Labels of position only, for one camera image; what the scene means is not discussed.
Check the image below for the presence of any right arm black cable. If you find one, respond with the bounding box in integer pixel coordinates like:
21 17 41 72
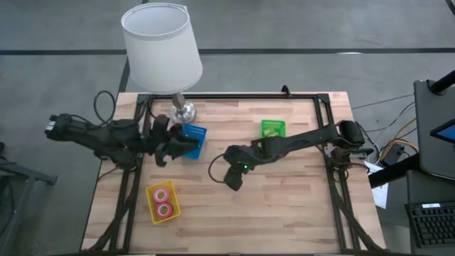
208 153 228 184

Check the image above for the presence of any grey metal stand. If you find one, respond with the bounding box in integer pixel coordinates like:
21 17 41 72
0 142 58 256

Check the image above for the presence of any black keyboard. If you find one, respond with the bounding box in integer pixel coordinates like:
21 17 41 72
404 201 455 249

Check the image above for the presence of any green plastic basket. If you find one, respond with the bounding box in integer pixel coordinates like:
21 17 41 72
260 119 287 139

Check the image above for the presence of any grey desk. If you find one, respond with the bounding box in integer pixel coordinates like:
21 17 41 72
405 169 455 256

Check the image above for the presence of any black pole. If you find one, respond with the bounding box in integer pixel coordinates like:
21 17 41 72
428 69 455 96

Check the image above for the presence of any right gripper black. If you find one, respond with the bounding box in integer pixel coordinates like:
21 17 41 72
223 144 255 192

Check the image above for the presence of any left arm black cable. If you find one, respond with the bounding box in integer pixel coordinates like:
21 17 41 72
93 90 117 126

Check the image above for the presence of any pink tape roll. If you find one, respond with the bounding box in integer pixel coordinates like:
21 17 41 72
153 187 170 204

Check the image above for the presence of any tablet with blue screen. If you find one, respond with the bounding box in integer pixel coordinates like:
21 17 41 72
429 118 455 145

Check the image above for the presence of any yellow plastic basket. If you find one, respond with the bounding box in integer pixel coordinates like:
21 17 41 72
145 179 182 225

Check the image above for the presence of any silver lamp with white shade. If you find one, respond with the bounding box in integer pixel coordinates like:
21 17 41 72
120 1 204 126

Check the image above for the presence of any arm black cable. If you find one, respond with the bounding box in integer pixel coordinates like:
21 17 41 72
208 153 228 184
93 90 117 126

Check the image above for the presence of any blue plastic basket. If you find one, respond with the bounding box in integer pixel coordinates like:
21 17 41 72
181 123 208 160

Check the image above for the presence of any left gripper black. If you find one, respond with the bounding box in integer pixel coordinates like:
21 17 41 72
151 114 200 168

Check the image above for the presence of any grey equipment cart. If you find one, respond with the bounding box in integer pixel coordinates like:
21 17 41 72
413 78 455 181

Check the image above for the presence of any red tape roll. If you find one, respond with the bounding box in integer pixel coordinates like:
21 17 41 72
155 201 174 220

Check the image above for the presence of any black metal table frame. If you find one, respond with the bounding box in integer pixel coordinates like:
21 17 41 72
83 92 387 255

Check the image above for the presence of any black cart bar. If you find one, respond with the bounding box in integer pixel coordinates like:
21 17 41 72
368 152 422 189

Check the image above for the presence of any white paper sheet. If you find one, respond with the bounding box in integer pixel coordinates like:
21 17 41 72
363 160 390 210

